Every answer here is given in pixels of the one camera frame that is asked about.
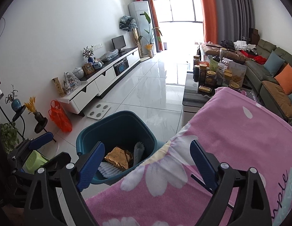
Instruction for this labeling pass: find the gold and black snack bag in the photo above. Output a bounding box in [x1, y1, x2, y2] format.
[104, 147, 133, 171]

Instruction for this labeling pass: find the teal plastic trash bin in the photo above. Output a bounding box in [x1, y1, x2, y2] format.
[75, 110, 165, 186]

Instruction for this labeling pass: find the green plastic stool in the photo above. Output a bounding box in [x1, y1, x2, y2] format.
[23, 150, 49, 174]

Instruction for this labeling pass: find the black plant stand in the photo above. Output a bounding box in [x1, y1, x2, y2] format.
[0, 90, 48, 140]

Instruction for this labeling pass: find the orange plastic bag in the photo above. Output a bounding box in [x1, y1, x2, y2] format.
[48, 100, 72, 133]

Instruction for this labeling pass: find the white TV cabinet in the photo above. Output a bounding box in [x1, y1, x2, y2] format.
[57, 47, 140, 115]

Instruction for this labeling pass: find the pink floral tablecloth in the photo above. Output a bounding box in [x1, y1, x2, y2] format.
[86, 87, 292, 225]

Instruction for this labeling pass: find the white bathroom scale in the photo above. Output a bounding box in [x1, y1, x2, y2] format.
[87, 103, 111, 120]

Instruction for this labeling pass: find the olive green sectional sofa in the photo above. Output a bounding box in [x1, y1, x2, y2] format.
[245, 39, 292, 126]

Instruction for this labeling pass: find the orange cushion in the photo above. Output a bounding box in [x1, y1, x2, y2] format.
[275, 64, 292, 95]

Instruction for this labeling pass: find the coffee table with jars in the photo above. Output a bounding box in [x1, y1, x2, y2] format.
[182, 52, 257, 126]

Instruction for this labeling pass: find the small black monitor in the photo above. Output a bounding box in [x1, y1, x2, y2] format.
[112, 35, 126, 53]

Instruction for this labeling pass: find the blue grey cushion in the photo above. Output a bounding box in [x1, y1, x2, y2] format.
[264, 51, 284, 76]

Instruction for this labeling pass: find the tall potted plant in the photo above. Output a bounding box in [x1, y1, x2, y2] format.
[140, 11, 162, 58]

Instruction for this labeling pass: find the white standing air conditioner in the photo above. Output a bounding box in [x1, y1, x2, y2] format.
[128, 1, 155, 56]

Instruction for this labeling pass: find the orange curtain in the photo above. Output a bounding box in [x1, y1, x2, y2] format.
[201, 0, 218, 44]

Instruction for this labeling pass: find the grey curtain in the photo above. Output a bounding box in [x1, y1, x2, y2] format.
[215, 0, 255, 43]

